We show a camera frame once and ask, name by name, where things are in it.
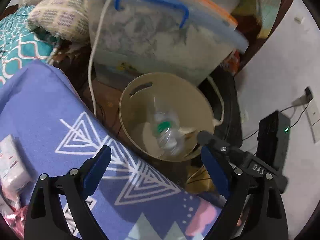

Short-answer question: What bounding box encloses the white tissue pack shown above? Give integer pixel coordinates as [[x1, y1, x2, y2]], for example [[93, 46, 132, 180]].
[[1, 135, 33, 199]]

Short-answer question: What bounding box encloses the clear plastic water bottle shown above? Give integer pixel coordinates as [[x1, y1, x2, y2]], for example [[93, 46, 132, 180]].
[[147, 95, 184, 157]]

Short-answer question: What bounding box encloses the red foil snack wrapper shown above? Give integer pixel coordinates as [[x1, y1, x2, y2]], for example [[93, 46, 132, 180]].
[[1, 205, 29, 239]]

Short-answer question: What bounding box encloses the beige plastic trash bin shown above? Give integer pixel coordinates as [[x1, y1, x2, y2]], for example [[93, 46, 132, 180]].
[[119, 73, 219, 162]]

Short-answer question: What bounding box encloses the black tracker box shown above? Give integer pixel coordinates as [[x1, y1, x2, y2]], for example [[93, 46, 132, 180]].
[[256, 111, 290, 172]]

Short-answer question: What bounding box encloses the black bag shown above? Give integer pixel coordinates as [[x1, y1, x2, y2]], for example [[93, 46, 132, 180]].
[[198, 67, 242, 147]]

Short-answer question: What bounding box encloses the blue patterned blanket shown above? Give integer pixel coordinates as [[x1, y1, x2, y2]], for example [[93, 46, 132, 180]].
[[1, 60, 221, 239]]

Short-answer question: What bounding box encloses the orange plastic bag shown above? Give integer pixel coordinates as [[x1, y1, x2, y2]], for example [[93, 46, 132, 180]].
[[220, 50, 240, 75]]

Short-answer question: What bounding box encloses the teal patterned bed quilt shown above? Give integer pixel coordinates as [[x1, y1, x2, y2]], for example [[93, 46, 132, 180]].
[[1, 6, 58, 86]]

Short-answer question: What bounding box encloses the large clear storage box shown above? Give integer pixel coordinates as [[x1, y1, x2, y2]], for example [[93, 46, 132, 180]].
[[85, 0, 249, 89]]

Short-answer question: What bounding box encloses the white cable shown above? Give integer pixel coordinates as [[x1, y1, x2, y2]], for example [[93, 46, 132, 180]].
[[87, 0, 225, 127]]

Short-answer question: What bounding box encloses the white wall socket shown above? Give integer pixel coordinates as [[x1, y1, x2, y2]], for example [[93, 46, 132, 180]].
[[306, 99, 320, 144]]

